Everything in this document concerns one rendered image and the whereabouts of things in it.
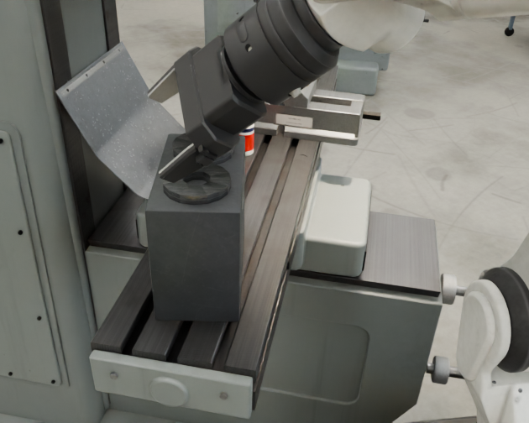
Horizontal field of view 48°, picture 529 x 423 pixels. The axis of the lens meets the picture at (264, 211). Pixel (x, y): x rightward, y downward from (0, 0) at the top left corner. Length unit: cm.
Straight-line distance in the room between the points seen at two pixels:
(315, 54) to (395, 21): 7
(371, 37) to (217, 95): 15
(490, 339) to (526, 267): 11
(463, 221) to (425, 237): 155
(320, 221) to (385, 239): 20
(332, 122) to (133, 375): 74
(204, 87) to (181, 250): 26
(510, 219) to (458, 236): 33
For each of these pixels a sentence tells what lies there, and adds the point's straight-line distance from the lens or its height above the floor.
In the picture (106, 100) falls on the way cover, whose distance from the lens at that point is 131.
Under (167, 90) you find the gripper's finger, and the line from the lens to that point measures 67.
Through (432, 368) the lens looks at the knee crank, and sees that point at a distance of 141.
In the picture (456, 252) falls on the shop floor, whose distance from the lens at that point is 275.
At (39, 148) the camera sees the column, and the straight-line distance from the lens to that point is 124.
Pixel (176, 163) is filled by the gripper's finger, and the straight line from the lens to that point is 60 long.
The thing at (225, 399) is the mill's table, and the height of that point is 93.
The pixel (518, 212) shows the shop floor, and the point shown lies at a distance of 315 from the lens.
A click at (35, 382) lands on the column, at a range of 168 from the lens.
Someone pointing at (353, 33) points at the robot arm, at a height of 141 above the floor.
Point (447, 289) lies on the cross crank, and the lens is 141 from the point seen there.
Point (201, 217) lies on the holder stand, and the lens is 74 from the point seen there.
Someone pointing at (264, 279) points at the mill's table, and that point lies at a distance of 92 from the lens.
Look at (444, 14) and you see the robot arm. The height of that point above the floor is 144.
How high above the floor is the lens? 156
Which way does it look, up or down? 33 degrees down
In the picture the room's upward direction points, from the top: 2 degrees clockwise
